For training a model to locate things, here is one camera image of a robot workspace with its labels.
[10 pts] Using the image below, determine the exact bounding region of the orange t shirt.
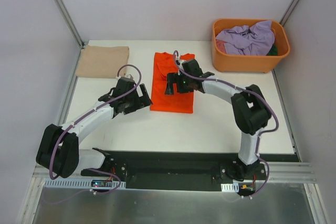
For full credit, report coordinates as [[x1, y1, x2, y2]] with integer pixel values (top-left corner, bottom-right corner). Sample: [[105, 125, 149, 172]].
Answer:
[[150, 52, 194, 114]]

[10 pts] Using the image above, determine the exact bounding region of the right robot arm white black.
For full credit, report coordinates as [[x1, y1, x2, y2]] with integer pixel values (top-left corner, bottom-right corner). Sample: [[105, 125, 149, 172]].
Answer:
[[165, 59, 271, 179]]

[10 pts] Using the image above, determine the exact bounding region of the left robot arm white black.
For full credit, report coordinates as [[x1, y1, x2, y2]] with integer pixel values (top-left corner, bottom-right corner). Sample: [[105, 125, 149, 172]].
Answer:
[[36, 77, 152, 179]]

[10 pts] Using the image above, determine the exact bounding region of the folded beige t shirt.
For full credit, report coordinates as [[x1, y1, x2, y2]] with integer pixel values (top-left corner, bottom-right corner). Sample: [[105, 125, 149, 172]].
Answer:
[[76, 45, 129, 79]]

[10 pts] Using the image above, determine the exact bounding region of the orange plastic basket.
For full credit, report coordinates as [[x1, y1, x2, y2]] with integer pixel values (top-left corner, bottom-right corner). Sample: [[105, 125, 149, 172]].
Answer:
[[211, 18, 290, 73]]

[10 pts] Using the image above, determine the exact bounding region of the pink garment in basket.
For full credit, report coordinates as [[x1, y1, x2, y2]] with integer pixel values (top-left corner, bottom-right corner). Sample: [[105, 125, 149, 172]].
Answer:
[[216, 40, 226, 54]]

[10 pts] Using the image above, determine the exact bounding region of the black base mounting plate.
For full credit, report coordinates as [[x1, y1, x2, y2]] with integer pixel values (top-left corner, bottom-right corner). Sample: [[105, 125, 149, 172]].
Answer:
[[78, 148, 267, 190]]

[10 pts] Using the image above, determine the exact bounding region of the lilac t shirt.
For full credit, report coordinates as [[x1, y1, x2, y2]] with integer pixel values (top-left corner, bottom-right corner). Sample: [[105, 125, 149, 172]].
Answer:
[[216, 20, 275, 56]]

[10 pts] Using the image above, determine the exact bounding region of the dark green garment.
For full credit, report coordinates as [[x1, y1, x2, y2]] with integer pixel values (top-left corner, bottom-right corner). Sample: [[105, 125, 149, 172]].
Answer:
[[267, 44, 278, 56]]

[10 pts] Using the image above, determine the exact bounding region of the left aluminium corner post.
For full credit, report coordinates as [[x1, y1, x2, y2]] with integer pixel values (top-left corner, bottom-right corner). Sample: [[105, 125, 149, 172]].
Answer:
[[54, 0, 86, 49]]

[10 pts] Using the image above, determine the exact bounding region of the aluminium frame rail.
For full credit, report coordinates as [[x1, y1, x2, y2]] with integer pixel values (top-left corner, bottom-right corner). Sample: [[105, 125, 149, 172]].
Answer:
[[32, 162, 317, 184]]

